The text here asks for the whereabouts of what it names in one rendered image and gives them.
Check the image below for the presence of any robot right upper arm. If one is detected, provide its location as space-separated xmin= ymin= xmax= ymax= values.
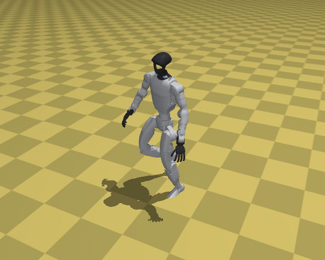
xmin=138 ymin=71 xmax=155 ymax=98

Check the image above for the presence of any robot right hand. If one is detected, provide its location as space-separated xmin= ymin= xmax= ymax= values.
xmin=122 ymin=109 xmax=134 ymax=128

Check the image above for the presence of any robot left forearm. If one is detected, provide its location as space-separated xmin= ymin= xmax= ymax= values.
xmin=177 ymin=110 xmax=189 ymax=142

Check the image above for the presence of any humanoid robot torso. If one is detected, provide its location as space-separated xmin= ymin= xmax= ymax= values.
xmin=149 ymin=72 xmax=177 ymax=132

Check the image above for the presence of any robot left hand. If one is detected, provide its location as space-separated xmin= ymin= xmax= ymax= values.
xmin=171 ymin=137 xmax=185 ymax=162

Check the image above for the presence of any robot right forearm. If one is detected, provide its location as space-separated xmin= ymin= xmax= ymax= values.
xmin=128 ymin=88 xmax=143 ymax=114

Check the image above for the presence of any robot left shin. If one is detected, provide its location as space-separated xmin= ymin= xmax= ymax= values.
xmin=165 ymin=162 xmax=181 ymax=190

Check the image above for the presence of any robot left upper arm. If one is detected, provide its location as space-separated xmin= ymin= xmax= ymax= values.
xmin=170 ymin=81 xmax=189 ymax=118

